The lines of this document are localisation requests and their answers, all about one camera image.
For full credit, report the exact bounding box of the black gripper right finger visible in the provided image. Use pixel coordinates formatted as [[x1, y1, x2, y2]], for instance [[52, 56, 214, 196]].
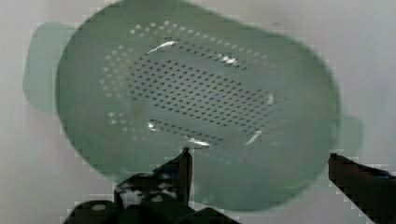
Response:
[[328, 153, 396, 224]]

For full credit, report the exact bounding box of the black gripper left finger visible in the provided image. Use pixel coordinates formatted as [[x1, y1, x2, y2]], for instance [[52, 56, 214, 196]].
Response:
[[64, 147, 240, 224]]

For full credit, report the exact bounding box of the green plastic strainer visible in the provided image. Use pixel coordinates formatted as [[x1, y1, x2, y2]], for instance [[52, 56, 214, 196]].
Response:
[[22, 0, 363, 212]]

